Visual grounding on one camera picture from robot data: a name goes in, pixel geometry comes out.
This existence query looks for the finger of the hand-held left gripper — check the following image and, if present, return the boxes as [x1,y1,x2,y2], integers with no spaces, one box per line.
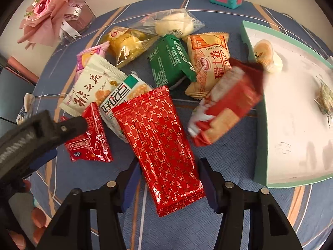
[29,148,58,173]
[53,115,88,147]

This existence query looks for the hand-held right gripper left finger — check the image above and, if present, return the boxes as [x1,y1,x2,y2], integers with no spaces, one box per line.
[36,157,142,250]

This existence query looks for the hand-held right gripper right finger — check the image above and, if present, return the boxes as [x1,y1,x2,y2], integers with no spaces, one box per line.
[199,157,303,250]

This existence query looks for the small red flower packet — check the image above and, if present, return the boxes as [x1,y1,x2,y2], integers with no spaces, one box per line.
[61,102,114,163]

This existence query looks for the white packet red characters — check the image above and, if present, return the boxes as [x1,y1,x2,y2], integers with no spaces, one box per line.
[59,54,128,117]

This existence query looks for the large red patterned packet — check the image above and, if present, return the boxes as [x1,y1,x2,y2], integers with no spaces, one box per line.
[112,85,206,217]

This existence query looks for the white green cracker packet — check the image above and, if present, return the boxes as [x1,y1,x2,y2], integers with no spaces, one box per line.
[98,73,153,143]

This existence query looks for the red white cracker packet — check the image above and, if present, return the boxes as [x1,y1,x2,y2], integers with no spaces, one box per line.
[187,58,265,147]

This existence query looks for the mint green box tray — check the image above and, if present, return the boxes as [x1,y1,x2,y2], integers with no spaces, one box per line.
[239,20,333,189]

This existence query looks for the orange roll cake packet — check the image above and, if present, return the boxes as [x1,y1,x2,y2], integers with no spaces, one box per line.
[183,32,231,100]

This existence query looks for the person's left hand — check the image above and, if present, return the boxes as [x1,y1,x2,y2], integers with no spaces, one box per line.
[8,180,49,249]

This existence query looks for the blue plaid bedsheet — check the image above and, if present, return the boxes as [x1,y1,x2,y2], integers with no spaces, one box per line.
[28,0,333,250]

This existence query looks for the grey cabinet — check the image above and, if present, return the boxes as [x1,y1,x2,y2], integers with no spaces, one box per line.
[0,54,40,129]

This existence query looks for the pink snack packet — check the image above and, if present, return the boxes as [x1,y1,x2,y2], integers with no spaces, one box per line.
[76,42,110,84]

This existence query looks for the clear packet yellow cake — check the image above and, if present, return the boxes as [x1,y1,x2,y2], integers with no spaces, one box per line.
[99,26,160,69]

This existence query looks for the dark green snack packet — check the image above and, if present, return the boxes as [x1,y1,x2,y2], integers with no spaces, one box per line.
[147,34,197,89]

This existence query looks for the pink flower bouquet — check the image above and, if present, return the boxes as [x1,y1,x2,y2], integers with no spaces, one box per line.
[16,0,102,49]

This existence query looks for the round wrapped pastry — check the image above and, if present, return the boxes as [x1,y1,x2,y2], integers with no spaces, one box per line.
[253,39,284,73]

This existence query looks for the crumpled greenish candy wrapper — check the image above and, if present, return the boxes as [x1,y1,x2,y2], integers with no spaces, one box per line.
[313,80,333,121]

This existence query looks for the clear packet white bun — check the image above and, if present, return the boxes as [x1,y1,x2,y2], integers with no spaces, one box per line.
[127,8,205,38]

